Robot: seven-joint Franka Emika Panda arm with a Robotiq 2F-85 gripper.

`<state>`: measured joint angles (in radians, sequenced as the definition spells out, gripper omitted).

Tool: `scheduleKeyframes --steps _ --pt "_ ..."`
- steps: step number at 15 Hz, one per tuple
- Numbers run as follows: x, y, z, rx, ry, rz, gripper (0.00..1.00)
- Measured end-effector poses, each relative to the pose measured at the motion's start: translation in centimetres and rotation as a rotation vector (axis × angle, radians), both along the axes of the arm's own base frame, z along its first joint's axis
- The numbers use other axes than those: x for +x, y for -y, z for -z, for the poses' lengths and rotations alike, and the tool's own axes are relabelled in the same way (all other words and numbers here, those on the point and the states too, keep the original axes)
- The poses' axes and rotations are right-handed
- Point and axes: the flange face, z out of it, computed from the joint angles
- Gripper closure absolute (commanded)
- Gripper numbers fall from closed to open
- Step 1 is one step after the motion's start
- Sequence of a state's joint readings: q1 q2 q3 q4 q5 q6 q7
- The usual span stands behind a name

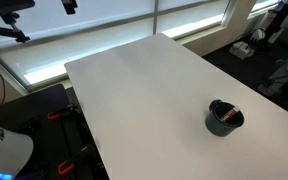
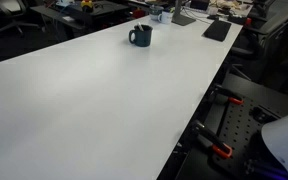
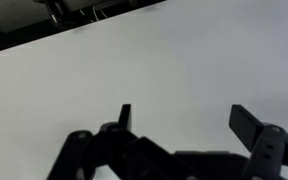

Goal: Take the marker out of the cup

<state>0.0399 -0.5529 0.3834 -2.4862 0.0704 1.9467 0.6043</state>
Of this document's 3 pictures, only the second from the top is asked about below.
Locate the dark teal ceramic mug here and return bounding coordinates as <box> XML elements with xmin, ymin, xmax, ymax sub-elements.
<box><xmin>128</xmin><ymin>25</ymin><xmax>153</xmax><ymax>47</ymax></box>

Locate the white Expo dry-erase marker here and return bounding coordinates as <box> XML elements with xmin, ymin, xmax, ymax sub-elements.
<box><xmin>137</xmin><ymin>22</ymin><xmax>144</xmax><ymax>31</ymax></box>

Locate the lower black orange clamp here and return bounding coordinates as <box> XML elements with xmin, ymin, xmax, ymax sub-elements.
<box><xmin>191</xmin><ymin>120</ymin><xmax>233</xmax><ymax>159</ymax></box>

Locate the black orange clamp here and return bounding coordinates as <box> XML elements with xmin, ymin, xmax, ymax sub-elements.
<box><xmin>211</xmin><ymin>84</ymin><xmax>244</xmax><ymax>105</ymax></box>
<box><xmin>191</xmin><ymin>120</ymin><xmax>233</xmax><ymax>159</ymax></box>

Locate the upper black orange clamp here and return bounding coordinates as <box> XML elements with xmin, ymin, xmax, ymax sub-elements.
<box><xmin>211</xmin><ymin>84</ymin><xmax>244</xmax><ymax>105</ymax></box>

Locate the grey monitor stand base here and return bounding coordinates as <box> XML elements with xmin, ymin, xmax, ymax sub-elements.
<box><xmin>172</xmin><ymin>0</ymin><xmax>195</xmax><ymax>26</ymax></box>

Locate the black mouse pad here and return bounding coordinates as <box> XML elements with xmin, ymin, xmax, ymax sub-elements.
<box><xmin>203</xmin><ymin>20</ymin><xmax>231</xmax><ymax>42</ymax></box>

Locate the yellow red toy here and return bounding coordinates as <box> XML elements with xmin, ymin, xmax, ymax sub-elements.
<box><xmin>81</xmin><ymin>0</ymin><xmax>93</xmax><ymax>13</ymax></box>

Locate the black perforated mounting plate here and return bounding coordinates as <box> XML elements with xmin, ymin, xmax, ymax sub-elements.
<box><xmin>212</xmin><ymin>96</ymin><xmax>287</xmax><ymax>180</ymax></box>

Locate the black office chair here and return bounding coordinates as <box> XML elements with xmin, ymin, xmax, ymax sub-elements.
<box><xmin>231</xmin><ymin>4</ymin><xmax>288</xmax><ymax>83</ymax></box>

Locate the grey office chair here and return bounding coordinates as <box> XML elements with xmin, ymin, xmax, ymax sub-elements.
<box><xmin>0</xmin><ymin>0</ymin><xmax>39</xmax><ymax>36</ymax></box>

